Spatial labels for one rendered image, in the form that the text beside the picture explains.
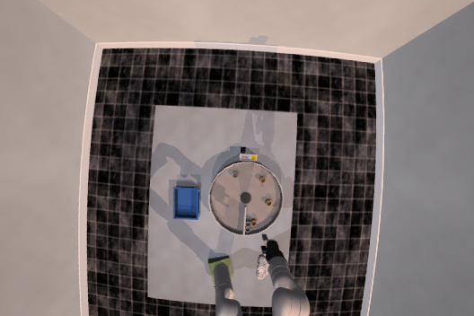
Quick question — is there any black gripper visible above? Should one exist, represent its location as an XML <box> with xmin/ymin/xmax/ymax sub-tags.
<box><xmin>257</xmin><ymin>234</ymin><xmax>289</xmax><ymax>279</ymax></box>

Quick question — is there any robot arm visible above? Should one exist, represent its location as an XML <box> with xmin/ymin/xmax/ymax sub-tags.
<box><xmin>214</xmin><ymin>264</ymin><xmax>310</xmax><ymax>316</ymax></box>

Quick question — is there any blue open crate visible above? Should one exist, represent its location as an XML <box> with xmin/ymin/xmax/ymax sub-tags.
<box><xmin>173</xmin><ymin>186</ymin><xmax>200</xmax><ymax>220</ymax></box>

